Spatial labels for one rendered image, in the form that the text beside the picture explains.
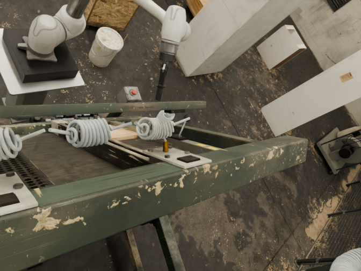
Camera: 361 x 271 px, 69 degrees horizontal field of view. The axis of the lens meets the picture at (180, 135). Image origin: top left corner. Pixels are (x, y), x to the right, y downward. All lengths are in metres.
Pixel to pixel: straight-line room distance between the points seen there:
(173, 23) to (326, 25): 8.05
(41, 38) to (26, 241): 1.51
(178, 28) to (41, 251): 1.04
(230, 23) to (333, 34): 5.89
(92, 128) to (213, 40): 3.12
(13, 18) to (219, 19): 2.28
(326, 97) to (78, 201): 4.33
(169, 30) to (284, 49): 4.88
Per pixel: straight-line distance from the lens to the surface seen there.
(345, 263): 0.98
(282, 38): 6.05
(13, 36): 2.10
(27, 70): 1.95
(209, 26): 3.68
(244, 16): 3.40
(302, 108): 4.74
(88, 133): 0.61
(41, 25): 1.86
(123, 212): 0.57
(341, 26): 9.05
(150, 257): 2.78
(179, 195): 0.65
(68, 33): 1.98
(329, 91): 4.59
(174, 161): 0.68
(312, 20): 9.28
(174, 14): 1.29
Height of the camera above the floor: 2.42
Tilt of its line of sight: 46 degrees down
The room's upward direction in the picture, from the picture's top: 56 degrees clockwise
